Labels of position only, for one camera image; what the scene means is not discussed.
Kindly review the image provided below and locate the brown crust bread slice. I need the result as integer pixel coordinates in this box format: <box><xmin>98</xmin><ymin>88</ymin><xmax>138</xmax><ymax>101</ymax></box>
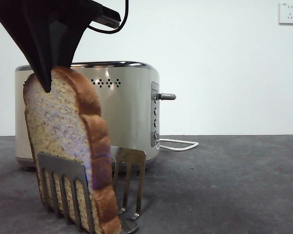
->
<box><xmin>22</xmin><ymin>65</ymin><xmax>123</xmax><ymax>234</ymax></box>

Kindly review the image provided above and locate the grey toaster lever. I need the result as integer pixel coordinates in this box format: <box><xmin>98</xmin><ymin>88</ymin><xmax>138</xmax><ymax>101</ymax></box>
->
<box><xmin>154</xmin><ymin>92</ymin><xmax>177</xmax><ymax>101</ymax></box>

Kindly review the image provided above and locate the cream two-slot toaster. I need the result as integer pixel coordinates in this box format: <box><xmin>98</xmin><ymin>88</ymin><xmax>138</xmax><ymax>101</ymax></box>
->
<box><xmin>14</xmin><ymin>60</ymin><xmax>161</xmax><ymax>174</ymax></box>

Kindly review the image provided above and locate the stainless steel toast rack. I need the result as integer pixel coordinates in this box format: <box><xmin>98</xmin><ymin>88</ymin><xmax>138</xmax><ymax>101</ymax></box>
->
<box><xmin>37</xmin><ymin>147</ymin><xmax>147</xmax><ymax>234</ymax></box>

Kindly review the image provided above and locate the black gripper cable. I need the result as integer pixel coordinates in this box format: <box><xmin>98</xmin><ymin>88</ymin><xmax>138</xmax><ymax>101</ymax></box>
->
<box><xmin>87</xmin><ymin>0</ymin><xmax>130</xmax><ymax>34</ymax></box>

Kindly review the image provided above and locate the white toaster power cable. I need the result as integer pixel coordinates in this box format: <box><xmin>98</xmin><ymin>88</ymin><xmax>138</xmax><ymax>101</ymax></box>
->
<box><xmin>156</xmin><ymin>138</ymin><xmax>200</xmax><ymax>152</ymax></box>

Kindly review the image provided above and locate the white wall socket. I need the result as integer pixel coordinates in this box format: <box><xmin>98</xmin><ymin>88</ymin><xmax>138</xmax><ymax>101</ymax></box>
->
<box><xmin>278</xmin><ymin>2</ymin><xmax>293</xmax><ymax>25</ymax></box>

